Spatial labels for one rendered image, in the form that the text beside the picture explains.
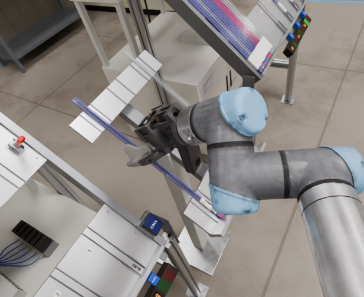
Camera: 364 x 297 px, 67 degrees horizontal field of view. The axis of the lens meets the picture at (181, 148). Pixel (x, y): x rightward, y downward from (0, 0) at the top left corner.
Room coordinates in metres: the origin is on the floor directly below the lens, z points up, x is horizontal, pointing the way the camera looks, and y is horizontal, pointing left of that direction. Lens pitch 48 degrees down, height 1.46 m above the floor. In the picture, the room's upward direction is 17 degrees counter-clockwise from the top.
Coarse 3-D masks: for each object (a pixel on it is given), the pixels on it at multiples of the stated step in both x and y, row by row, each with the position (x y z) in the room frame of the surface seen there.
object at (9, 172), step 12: (0, 132) 0.55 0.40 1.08; (0, 144) 0.52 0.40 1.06; (24, 144) 0.53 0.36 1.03; (0, 156) 0.50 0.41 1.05; (12, 156) 0.50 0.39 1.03; (24, 156) 0.51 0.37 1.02; (36, 156) 0.51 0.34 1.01; (0, 168) 0.48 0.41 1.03; (12, 168) 0.48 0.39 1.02; (24, 168) 0.48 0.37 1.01; (36, 168) 0.49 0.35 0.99; (0, 180) 0.45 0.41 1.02; (12, 180) 0.45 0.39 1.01; (24, 180) 0.46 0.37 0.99; (0, 192) 0.43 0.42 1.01; (12, 192) 0.43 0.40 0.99; (0, 204) 0.41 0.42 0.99
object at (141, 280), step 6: (162, 246) 0.32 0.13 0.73; (156, 252) 0.31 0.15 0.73; (150, 258) 0.30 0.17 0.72; (156, 258) 0.29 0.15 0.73; (150, 264) 0.28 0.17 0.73; (144, 270) 0.27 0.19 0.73; (150, 270) 0.27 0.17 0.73; (144, 276) 0.26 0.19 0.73; (138, 282) 0.25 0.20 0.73; (144, 282) 0.24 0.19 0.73; (132, 288) 0.24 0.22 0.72; (138, 288) 0.23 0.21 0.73; (132, 294) 0.22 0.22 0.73
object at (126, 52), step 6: (126, 54) 0.76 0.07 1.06; (132, 54) 0.77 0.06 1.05; (132, 60) 0.75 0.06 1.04; (138, 60) 0.75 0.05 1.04; (138, 66) 0.74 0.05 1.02; (144, 66) 0.74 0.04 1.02; (150, 72) 0.72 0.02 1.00; (156, 78) 0.71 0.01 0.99; (162, 84) 0.70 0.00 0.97; (168, 90) 0.68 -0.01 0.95; (174, 90) 0.69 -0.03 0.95; (174, 96) 0.67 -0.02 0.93; (180, 96) 0.67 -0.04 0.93; (180, 102) 0.66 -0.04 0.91; (186, 102) 0.66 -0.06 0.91
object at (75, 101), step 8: (80, 104) 0.60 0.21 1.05; (88, 112) 0.58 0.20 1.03; (96, 120) 0.57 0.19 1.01; (104, 120) 0.57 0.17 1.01; (112, 128) 0.55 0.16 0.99; (120, 136) 0.53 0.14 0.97; (160, 168) 0.47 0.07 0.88; (168, 176) 0.45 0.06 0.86; (184, 184) 0.43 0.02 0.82; (192, 192) 0.41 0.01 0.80; (200, 200) 0.39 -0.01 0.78
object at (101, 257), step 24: (96, 216) 0.39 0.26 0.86; (120, 216) 0.40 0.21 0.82; (96, 240) 0.34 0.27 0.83; (120, 240) 0.34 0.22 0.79; (144, 240) 0.34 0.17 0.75; (72, 264) 0.30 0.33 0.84; (96, 264) 0.29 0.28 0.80; (120, 264) 0.29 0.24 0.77; (144, 264) 0.29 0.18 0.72; (48, 288) 0.25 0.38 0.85; (72, 288) 0.25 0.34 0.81; (96, 288) 0.25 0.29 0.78; (120, 288) 0.24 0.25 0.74
